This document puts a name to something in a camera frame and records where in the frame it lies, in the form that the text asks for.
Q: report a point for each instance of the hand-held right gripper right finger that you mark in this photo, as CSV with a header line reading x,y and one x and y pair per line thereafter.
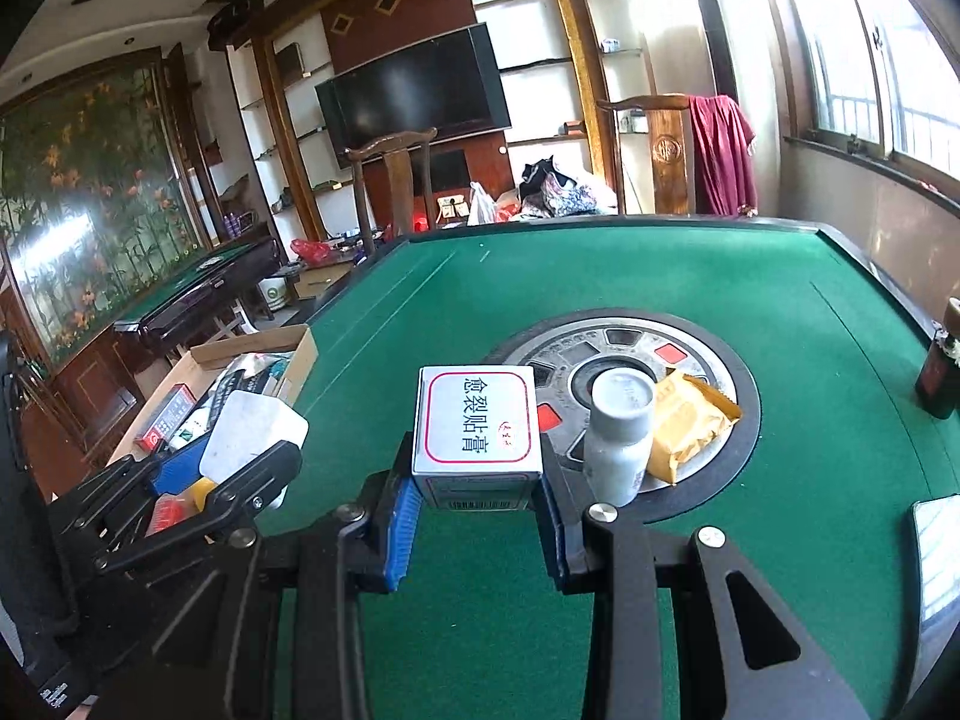
x,y
553,532

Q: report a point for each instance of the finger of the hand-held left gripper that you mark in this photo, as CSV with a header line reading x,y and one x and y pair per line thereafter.
x,y
176,472
255,481

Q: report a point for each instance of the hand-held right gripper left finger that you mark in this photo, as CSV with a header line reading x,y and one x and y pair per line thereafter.
x,y
399,536

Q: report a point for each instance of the small red white box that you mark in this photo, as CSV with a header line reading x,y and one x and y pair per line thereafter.
x,y
165,416

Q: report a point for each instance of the black foil bag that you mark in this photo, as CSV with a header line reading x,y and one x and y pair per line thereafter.
x,y
236,390

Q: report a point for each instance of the brown cardboard box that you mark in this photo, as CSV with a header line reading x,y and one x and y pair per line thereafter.
x,y
300,360

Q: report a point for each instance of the white box red framed label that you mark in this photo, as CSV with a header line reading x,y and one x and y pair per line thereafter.
x,y
480,420

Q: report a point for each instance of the yellow round object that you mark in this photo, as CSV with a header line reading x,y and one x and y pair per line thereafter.
x,y
202,491

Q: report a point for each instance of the small orange object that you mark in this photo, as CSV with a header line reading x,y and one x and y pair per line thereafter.
x,y
165,516

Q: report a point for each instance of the plain white bottle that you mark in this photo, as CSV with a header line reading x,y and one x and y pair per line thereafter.
x,y
619,435

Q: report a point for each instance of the round table centre panel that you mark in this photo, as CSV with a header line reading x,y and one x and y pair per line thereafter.
x,y
570,367

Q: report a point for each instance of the golden yellow packet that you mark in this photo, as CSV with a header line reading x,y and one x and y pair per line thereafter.
x,y
690,427

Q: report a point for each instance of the green topped game table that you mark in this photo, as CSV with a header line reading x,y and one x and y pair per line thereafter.
x,y
202,277

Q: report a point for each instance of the low wooden table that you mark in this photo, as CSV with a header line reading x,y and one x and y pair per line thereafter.
x,y
322,281

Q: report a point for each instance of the red plastic bag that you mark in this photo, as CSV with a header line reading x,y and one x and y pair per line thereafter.
x,y
311,251

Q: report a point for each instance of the plain wooden chair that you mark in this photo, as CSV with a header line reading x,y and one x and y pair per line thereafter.
x,y
397,180

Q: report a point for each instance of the white plastic bag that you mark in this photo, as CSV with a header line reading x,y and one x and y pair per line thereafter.
x,y
481,206

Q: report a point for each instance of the pile of clothes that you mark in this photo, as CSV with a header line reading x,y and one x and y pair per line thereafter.
x,y
559,191

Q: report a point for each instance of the black smartphone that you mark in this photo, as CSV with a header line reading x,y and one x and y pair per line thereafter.
x,y
937,555

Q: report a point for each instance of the carved wooden chair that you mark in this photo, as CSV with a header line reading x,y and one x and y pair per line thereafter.
x,y
667,157

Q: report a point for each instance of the dark red cloth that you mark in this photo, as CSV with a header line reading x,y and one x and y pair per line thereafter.
x,y
720,157

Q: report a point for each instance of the black bottle gold cap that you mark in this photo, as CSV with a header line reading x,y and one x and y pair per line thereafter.
x,y
941,367

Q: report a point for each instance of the black television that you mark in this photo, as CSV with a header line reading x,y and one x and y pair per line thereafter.
x,y
412,90

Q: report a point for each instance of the window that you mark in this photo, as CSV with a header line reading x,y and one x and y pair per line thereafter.
x,y
885,90

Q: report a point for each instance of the flower wall painting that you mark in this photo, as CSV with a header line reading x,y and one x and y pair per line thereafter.
x,y
90,217

